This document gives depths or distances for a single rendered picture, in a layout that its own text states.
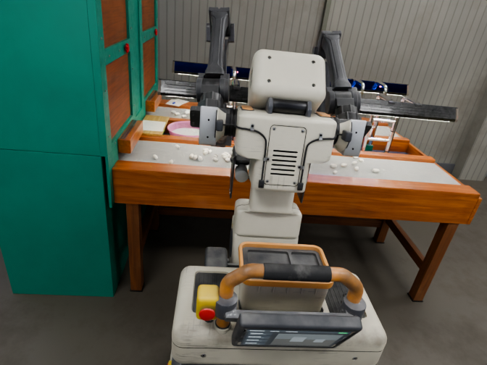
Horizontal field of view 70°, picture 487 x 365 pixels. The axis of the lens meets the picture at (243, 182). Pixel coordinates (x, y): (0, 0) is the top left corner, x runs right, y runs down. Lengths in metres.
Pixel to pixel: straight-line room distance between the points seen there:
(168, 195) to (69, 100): 0.58
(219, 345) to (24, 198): 1.25
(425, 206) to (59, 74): 1.78
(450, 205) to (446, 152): 2.44
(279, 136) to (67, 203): 1.14
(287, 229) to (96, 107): 0.90
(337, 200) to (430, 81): 2.49
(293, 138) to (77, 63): 0.91
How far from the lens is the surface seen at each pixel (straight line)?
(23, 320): 2.13
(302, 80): 1.00
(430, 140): 4.31
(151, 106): 2.38
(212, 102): 1.05
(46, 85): 1.60
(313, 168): 1.92
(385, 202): 1.89
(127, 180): 1.70
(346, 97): 1.20
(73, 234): 1.89
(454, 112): 2.22
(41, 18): 1.55
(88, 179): 1.70
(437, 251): 2.25
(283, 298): 0.91
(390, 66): 3.83
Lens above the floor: 1.51
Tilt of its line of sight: 28 degrees down
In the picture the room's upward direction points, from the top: 7 degrees clockwise
